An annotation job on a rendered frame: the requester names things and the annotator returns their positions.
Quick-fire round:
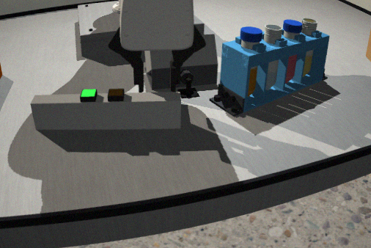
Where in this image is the blue tube rack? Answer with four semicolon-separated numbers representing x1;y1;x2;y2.
220;28;329;112

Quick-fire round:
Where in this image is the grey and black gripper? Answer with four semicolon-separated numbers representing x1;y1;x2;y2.
109;0;206;92

